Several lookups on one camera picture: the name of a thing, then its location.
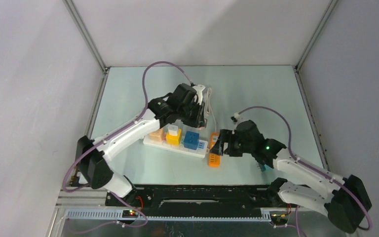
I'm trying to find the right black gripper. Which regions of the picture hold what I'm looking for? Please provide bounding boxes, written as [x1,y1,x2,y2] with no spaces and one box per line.
[210,129,254,157]

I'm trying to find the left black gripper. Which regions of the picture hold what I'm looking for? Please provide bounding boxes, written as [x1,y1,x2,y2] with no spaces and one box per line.
[177,99,205,128]

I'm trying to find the orange power strip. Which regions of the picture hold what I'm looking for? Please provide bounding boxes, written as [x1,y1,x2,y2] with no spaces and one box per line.
[207,132,221,168]

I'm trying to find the white cord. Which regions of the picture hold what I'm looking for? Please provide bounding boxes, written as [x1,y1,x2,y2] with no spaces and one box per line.
[204,85,219,133]

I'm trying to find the white multicolour power strip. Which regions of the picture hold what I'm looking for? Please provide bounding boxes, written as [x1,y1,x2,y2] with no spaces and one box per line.
[143,135,209,158]

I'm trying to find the blue cube socket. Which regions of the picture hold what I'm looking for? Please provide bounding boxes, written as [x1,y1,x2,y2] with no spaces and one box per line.
[183,131,200,150]

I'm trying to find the white plug adapter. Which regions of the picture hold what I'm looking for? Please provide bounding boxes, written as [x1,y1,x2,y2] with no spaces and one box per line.
[167,124,179,136]

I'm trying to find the yellow cube socket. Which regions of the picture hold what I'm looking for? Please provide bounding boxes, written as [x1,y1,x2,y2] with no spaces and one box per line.
[166,129,182,146]

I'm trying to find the beige cube socket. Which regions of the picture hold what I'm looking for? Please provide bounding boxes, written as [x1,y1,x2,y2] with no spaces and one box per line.
[149,128,166,142]

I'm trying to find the teal plug adapter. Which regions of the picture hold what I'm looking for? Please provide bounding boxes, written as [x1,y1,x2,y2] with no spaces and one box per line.
[258,164,266,172]

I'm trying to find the pink plug adapter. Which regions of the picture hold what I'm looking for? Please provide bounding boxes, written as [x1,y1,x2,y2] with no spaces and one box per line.
[196,119,208,130]

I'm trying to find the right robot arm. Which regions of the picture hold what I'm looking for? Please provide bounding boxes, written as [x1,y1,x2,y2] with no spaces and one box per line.
[210,120,372,234]

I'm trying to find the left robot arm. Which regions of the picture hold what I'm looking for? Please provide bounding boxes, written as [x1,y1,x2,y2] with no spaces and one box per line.
[75,83,206,206]

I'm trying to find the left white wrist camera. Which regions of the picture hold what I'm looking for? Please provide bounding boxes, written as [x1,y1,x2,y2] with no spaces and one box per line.
[192,84,206,105]

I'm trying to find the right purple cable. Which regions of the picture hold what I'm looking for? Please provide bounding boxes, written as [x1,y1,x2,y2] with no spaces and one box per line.
[236,106,373,237]

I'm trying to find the grey cable duct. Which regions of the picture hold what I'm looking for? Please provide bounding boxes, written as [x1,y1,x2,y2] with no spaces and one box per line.
[65,209,271,222]

